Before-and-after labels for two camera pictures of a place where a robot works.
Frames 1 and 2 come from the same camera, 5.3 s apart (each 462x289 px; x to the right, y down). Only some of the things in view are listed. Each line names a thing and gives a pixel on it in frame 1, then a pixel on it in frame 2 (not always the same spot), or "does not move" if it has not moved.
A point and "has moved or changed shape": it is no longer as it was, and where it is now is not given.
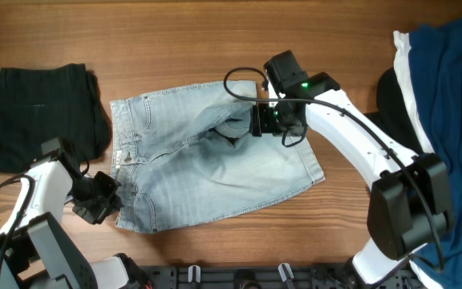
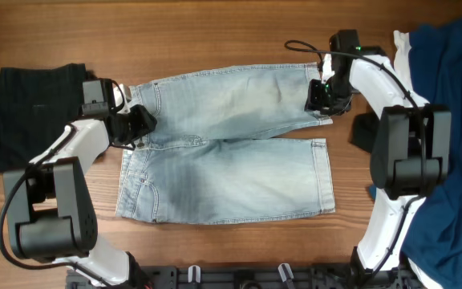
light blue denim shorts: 186,154 has moved or changed shape
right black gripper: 261,122 to 314,102
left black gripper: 108,206 to 143,124
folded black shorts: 28,106 does not move
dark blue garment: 449,72 does not move
